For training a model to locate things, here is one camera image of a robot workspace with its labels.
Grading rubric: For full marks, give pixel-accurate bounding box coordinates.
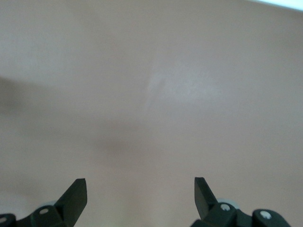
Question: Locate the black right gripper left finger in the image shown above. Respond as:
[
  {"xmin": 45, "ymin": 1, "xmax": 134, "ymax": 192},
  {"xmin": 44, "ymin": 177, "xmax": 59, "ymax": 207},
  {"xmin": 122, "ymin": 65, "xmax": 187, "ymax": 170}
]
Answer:
[{"xmin": 0, "ymin": 178, "xmax": 88, "ymax": 227}]

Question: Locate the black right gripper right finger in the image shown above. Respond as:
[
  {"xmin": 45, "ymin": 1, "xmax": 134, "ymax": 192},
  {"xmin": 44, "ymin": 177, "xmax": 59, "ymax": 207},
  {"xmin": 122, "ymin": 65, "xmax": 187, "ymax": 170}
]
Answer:
[{"xmin": 189, "ymin": 176, "xmax": 291, "ymax": 227}]

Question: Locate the brown table cover sheet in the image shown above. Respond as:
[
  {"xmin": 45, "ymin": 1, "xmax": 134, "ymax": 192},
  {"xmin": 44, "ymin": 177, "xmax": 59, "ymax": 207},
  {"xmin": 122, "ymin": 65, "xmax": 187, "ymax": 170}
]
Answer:
[{"xmin": 0, "ymin": 0, "xmax": 303, "ymax": 227}]

